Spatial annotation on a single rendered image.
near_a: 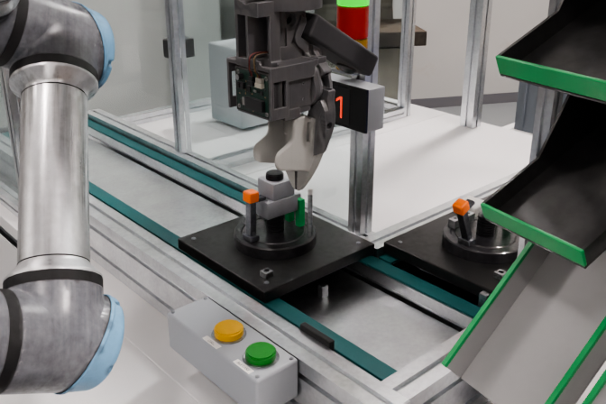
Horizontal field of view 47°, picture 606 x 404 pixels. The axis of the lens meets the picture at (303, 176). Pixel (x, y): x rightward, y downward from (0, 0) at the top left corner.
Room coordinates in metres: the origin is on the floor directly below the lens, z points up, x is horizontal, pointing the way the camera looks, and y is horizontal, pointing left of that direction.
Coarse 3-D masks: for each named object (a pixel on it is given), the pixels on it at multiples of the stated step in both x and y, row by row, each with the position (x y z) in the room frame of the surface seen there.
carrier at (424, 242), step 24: (456, 216) 1.10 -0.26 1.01; (480, 216) 1.06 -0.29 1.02; (408, 240) 1.08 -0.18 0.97; (432, 240) 1.08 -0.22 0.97; (456, 240) 1.04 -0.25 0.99; (480, 240) 1.04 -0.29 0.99; (504, 240) 1.04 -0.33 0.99; (432, 264) 0.99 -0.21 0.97; (456, 264) 0.99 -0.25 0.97; (480, 264) 0.99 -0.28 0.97; (504, 264) 0.99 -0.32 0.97; (480, 288) 0.92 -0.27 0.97
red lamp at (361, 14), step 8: (344, 8) 1.09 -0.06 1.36; (352, 8) 1.09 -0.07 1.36; (360, 8) 1.09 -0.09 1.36; (368, 8) 1.10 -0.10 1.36; (336, 16) 1.11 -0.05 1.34; (344, 16) 1.09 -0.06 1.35; (352, 16) 1.09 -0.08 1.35; (360, 16) 1.09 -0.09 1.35; (368, 16) 1.11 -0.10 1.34; (336, 24) 1.11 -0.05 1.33; (344, 24) 1.09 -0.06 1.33; (352, 24) 1.09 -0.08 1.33; (360, 24) 1.09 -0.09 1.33; (368, 24) 1.11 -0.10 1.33; (344, 32) 1.09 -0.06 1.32; (352, 32) 1.09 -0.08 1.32; (360, 32) 1.09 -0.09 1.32
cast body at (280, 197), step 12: (264, 180) 1.07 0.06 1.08; (276, 180) 1.06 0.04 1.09; (288, 180) 1.07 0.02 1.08; (264, 192) 1.07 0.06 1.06; (276, 192) 1.05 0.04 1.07; (288, 192) 1.07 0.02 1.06; (264, 204) 1.05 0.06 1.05; (276, 204) 1.05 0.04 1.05; (288, 204) 1.07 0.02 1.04; (264, 216) 1.05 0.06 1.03; (276, 216) 1.05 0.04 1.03
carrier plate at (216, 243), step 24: (240, 216) 1.17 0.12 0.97; (192, 240) 1.08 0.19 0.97; (216, 240) 1.08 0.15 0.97; (336, 240) 1.08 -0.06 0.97; (360, 240) 1.08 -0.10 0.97; (216, 264) 1.00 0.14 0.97; (240, 264) 0.99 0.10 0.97; (264, 264) 0.99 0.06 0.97; (288, 264) 0.99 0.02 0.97; (312, 264) 0.99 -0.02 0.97; (336, 264) 1.01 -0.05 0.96; (264, 288) 0.92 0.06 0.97; (288, 288) 0.94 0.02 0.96
